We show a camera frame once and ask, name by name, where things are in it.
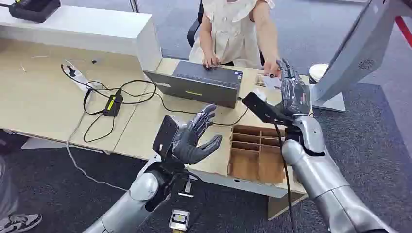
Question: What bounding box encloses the white card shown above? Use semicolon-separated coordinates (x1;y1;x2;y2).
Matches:
263;76;283;90

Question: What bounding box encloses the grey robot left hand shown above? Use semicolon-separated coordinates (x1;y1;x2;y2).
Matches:
172;103;223;165

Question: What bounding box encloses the white desk riser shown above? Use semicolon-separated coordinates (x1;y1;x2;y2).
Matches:
0;4;163;72

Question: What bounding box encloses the grey monitor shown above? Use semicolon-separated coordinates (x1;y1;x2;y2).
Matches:
309;0;412;113

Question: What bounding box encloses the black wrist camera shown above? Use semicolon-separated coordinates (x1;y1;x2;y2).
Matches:
152;115;180;162
241;92;292;127

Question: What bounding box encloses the person's right hand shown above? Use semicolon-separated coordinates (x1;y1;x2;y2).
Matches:
202;54;222;70

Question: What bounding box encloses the black office chair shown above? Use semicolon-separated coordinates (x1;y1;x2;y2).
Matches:
187;0;206;48

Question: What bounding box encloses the black desk device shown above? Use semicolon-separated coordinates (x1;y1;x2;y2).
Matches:
0;0;62;24

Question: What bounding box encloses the black adapter cable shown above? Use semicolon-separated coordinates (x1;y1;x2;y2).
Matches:
60;64;249;144

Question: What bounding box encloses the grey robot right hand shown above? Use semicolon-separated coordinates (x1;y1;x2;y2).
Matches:
276;58;312;117

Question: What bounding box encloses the small square floor device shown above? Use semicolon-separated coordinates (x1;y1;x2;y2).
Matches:
169;209;191;232

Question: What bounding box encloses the person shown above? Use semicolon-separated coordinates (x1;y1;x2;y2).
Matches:
188;0;281;79

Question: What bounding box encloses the dark grey laptop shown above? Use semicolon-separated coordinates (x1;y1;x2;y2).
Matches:
143;60;244;109

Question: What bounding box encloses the white round object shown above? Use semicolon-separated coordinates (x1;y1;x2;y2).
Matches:
308;63;329;85

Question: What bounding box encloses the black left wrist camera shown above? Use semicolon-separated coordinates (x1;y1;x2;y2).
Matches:
152;115;180;162

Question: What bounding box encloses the white power cable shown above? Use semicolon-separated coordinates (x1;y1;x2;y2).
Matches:
66;111;128;193

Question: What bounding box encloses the stack of cards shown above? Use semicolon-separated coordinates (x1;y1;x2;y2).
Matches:
254;73;268;88

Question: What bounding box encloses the black power adapter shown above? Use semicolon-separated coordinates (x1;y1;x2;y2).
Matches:
103;94;124;117

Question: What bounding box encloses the black and white shoe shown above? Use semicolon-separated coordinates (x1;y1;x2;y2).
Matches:
0;213;43;233

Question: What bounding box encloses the white power strip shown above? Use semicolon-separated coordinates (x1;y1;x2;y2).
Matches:
61;63;104;93

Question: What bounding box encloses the person's left hand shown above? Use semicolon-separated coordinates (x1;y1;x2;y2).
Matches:
263;60;281;79

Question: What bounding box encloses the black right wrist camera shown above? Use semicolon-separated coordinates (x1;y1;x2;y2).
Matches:
241;92;292;127

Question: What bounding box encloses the wooden card box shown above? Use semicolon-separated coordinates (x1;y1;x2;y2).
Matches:
226;124;288;185

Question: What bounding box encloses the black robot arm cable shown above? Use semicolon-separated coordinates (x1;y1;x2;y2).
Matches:
273;121;296;233

